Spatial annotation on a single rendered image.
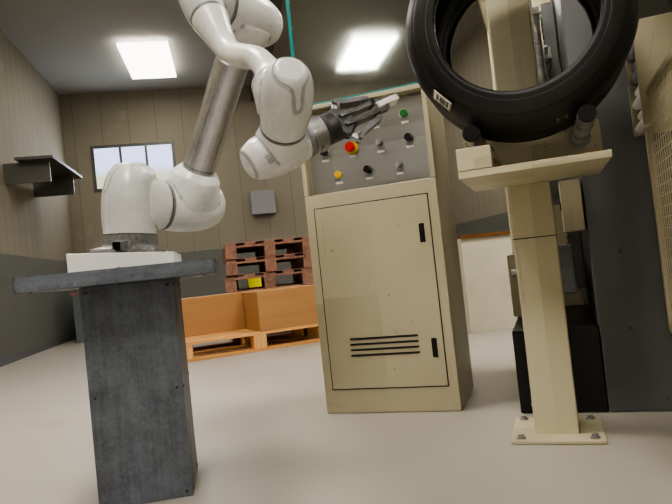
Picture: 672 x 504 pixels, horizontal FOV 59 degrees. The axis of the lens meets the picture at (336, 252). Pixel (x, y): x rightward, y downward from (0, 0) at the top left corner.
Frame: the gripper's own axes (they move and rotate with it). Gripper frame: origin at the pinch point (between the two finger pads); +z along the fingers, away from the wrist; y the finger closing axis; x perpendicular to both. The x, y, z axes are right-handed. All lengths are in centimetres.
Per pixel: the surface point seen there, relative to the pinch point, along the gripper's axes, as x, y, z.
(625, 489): -13, 108, -2
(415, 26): 5.2, -14.2, 19.0
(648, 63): 11, 26, 73
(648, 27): 15, 18, 78
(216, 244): -745, -240, 165
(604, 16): 29, 16, 44
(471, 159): -3.0, 22.7, 13.6
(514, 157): -22, 24, 44
